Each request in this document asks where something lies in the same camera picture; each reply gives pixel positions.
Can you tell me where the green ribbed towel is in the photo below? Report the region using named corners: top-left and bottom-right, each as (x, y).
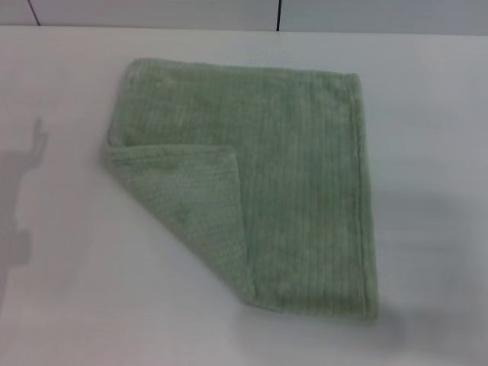
top-left (99, 56), bottom-right (384, 321)

